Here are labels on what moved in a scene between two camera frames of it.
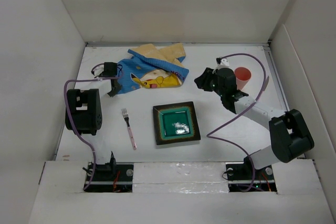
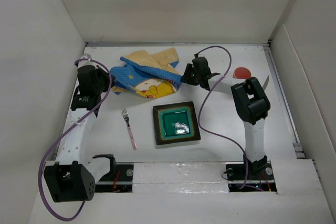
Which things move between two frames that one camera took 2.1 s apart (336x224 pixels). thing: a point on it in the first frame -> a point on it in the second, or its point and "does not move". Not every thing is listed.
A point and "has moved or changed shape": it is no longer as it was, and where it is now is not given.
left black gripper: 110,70 -> 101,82
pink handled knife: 266,82 does not move
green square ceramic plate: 176,123 does not move
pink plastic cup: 243,75 does not move
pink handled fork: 126,117 does not move
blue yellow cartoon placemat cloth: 151,67 has moved or changed shape
